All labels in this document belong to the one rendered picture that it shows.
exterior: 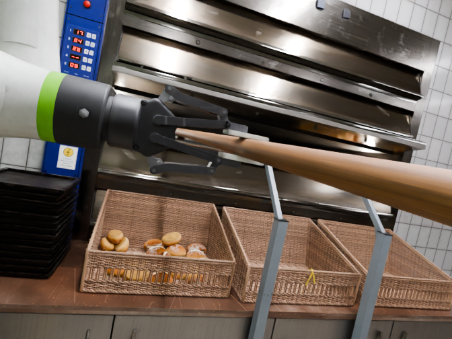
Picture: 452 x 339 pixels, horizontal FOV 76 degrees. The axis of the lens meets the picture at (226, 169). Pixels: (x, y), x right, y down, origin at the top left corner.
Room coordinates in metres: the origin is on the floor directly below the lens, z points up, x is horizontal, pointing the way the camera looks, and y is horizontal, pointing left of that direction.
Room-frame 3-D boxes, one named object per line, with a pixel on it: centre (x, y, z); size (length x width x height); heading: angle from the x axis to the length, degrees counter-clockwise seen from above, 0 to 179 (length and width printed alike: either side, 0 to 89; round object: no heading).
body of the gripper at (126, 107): (0.42, 0.13, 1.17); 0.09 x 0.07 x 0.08; 107
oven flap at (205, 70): (1.66, -0.25, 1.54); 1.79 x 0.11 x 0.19; 107
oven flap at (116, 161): (1.66, -0.25, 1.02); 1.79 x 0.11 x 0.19; 107
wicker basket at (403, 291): (1.59, -0.93, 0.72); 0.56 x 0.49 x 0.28; 106
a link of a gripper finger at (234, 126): (0.46, 0.01, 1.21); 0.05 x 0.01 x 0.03; 107
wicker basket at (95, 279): (1.26, 0.22, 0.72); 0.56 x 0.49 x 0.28; 107
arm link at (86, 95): (0.40, 0.20, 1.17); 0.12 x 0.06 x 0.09; 17
